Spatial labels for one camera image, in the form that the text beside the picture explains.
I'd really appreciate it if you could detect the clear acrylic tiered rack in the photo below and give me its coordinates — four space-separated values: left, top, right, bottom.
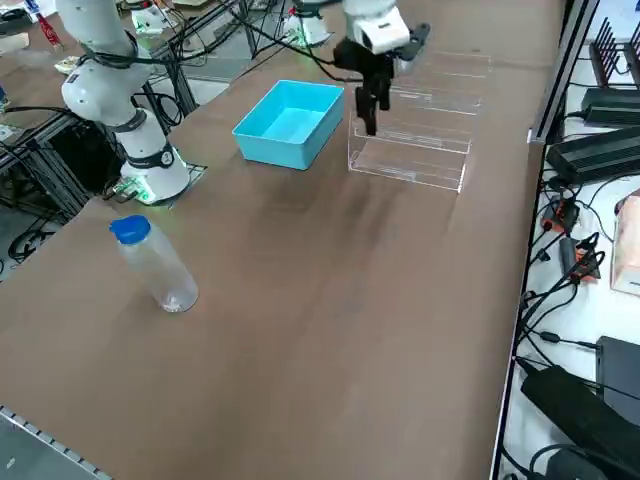
346 47 494 194

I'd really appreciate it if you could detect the aluminium edge profile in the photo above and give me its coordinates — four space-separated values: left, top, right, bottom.
0 403 112 480

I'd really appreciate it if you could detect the black flat device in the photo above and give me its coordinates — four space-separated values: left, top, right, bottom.
596 335 640 426

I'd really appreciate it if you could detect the black metal frame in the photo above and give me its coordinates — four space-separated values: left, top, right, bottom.
0 107 121 224

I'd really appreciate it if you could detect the clear bottle with blue cap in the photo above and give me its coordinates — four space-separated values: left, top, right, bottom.
109 214 200 314

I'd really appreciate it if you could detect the black ribbed power adapter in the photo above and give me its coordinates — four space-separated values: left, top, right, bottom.
581 86 640 126
546 126 640 187

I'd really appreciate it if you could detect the black rounded power adapter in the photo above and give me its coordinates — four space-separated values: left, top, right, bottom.
529 443 640 480

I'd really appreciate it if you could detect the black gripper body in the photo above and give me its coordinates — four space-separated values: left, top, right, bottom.
333 39 397 92

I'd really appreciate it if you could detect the large black power brick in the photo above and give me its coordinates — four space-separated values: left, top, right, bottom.
521 366 640 454

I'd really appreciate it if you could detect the turquoise plastic bin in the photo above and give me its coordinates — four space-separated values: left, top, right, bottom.
231 79 346 172

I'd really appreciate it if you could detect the pink box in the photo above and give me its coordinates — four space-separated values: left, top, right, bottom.
609 188 640 297

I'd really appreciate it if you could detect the orange and black connector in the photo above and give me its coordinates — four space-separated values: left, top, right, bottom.
542 197 581 234
559 234 607 284

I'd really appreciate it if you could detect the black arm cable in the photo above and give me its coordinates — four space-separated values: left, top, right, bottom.
234 9 351 81

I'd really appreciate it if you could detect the aluminium rail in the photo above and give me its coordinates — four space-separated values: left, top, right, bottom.
527 0 601 145

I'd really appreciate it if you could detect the black pronged rack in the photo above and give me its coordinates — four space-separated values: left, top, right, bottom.
591 16 640 89

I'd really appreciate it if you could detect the metal base plate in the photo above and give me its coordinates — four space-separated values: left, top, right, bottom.
149 160 209 210

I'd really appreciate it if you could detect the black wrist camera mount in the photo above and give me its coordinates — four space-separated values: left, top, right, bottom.
397 21 432 65

